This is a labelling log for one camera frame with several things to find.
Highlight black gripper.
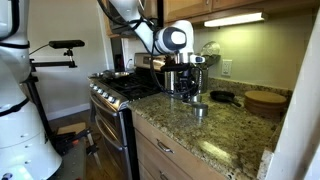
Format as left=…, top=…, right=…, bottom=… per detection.
left=174, top=64, right=202, bottom=99

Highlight medium steel measuring cup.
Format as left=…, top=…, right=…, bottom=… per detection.
left=192, top=103, right=208, bottom=117

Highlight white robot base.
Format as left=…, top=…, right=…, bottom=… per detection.
left=0, top=0, right=62, bottom=180

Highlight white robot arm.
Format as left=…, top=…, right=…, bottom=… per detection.
left=97, top=0, right=205, bottom=99

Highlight round wooden board stack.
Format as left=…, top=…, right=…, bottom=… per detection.
left=244, top=91, right=287, bottom=117

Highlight rear perforated steel utensil holder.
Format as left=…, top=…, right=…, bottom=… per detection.
left=199, top=68, right=208, bottom=94

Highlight black cast iron skillet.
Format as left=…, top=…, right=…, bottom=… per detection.
left=210, top=91, right=241, bottom=107

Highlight stainless gas stove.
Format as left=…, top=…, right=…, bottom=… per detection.
left=89, top=53, right=165, bottom=180

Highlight wooden upper cabinets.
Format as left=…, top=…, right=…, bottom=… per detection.
left=103, top=0, right=320, bottom=38

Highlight steel pan on stove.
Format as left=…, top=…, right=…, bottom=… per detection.
left=90, top=70, right=129, bottom=79

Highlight under-cabinet light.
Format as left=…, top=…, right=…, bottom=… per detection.
left=204, top=12, right=268, bottom=27

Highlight white wall outlet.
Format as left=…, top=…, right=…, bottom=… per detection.
left=221, top=59, right=232, bottom=76

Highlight silver drawer handle upper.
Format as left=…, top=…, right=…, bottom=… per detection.
left=157, top=139, right=174, bottom=154

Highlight silver drawer handle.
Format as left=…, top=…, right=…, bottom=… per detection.
left=157, top=139, right=174, bottom=154
left=159, top=171, right=168, bottom=180

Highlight silver drawer handle lower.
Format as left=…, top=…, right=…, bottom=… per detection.
left=159, top=171, right=168, bottom=180

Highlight black camera on tripod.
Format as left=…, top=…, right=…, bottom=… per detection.
left=30, top=40, right=85, bottom=68

